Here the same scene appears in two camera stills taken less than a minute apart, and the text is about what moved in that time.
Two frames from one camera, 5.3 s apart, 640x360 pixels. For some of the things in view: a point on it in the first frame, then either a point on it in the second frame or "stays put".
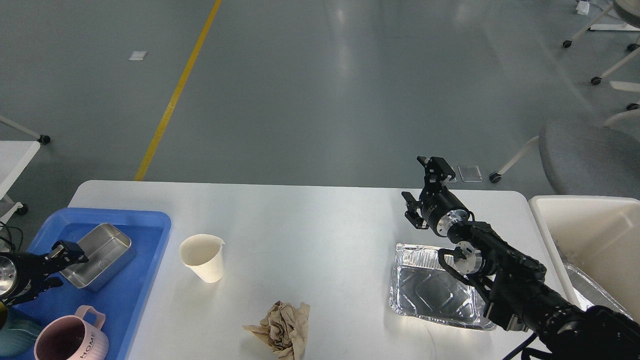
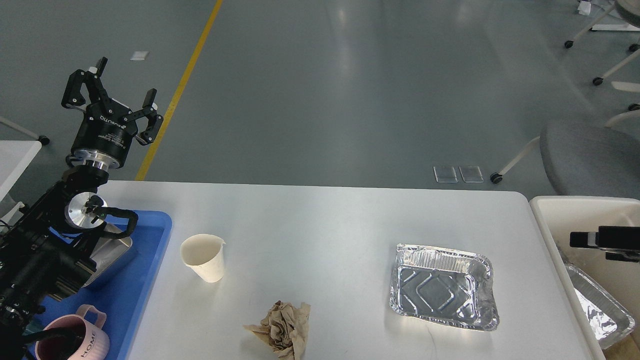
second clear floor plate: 470,173 stays put
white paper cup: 203,254 stays put
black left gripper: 17,274 -> 102,138
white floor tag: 137,55 stays put
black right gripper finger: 436,169 -> 621,243
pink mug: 67,337 stays put
